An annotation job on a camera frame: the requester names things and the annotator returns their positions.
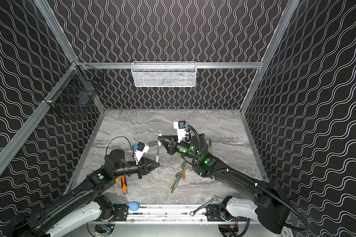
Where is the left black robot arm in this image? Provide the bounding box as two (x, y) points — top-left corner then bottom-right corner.
(6, 149), (160, 237)

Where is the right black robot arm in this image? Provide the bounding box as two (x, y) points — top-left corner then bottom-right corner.
(158, 134), (310, 234)

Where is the orange utility knife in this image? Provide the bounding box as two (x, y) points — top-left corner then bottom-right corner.
(121, 175), (128, 195)

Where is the blue ball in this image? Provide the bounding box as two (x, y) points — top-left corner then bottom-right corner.
(128, 201), (140, 212)

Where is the silver wrench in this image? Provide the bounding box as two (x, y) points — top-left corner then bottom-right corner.
(190, 195), (218, 217)

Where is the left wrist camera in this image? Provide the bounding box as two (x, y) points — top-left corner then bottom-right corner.
(134, 142), (149, 165)

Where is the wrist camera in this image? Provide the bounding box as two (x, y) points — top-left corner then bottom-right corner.
(173, 120), (191, 142)
(134, 142), (149, 165)

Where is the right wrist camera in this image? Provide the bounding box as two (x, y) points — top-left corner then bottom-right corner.
(173, 120), (191, 142)

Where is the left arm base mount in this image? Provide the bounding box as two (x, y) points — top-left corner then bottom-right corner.
(99, 204), (129, 222)

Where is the white wire mesh basket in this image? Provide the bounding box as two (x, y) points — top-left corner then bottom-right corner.
(131, 61), (198, 87)

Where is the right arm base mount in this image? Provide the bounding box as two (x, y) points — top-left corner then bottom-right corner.
(204, 204), (235, 222)

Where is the black wire basket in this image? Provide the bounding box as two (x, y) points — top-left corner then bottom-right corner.
(46, 61), (105, 120)

